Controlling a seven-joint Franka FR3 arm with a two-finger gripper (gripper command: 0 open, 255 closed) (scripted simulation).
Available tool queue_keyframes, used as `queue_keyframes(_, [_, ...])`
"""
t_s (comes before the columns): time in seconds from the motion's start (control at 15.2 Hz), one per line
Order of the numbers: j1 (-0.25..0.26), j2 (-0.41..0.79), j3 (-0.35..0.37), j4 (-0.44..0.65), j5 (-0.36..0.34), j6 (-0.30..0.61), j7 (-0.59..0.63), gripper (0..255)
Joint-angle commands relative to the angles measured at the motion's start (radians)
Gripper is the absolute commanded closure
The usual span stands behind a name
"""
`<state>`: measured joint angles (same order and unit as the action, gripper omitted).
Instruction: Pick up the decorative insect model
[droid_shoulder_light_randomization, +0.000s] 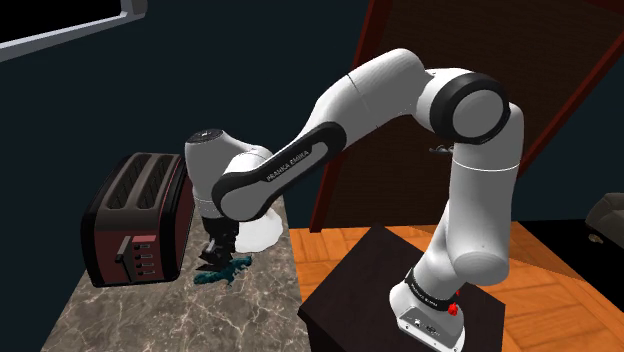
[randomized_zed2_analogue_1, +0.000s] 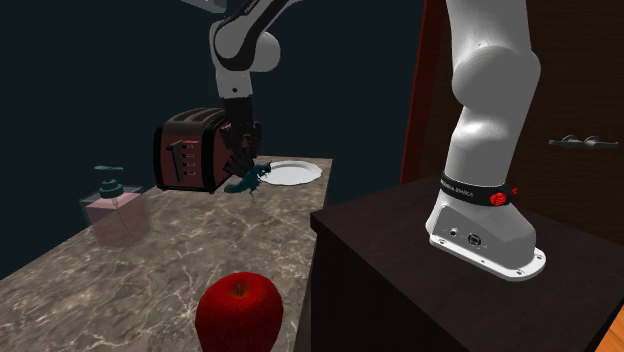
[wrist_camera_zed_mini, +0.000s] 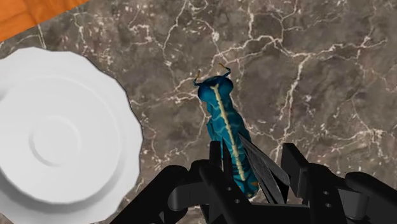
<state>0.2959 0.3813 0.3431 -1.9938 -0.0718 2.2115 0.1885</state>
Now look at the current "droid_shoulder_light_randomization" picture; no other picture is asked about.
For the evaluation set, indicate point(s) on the white rounded lump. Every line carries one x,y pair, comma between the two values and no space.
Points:
261,236

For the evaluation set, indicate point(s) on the brown wooden door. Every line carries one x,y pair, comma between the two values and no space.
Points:
487,29

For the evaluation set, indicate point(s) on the dark red black toaster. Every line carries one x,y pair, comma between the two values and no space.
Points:
146,234

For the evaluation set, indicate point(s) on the grey framed window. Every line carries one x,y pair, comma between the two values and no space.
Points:
58,17

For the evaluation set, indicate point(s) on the teal figure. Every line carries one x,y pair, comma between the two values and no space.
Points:
229,270

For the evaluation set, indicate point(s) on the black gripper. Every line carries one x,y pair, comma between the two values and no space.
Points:
222,233

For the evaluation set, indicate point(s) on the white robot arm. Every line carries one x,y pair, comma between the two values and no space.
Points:
468,204

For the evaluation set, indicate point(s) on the dark robot stand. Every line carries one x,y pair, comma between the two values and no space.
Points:
356,292

